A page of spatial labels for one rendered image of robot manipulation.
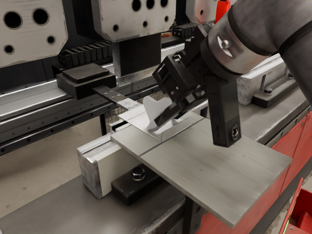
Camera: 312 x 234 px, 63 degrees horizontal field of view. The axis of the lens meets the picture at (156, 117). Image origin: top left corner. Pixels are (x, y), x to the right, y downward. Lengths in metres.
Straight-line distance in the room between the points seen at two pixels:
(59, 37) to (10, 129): 0.37
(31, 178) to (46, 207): 1.46
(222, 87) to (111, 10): 0.19
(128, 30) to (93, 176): 0.27
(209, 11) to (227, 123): 0.25
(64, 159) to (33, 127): 1.39
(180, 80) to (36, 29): 0.20
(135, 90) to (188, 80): 0.47
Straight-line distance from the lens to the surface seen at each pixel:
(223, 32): 0.32
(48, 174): 1.99
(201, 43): 0.36
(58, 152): 2.16
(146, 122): 0.51
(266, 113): 0.86
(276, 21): 0.28
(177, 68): 0.38
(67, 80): 0.68
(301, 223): 0.74
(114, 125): 0.51
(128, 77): 0.48
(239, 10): 0.31
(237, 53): 0.32
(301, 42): 0.27
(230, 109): 0.38
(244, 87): 0.87
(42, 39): 0.34
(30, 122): 0.69
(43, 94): 0.72
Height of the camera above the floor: 1.27
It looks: 31 degrees down
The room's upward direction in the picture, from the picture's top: straight up
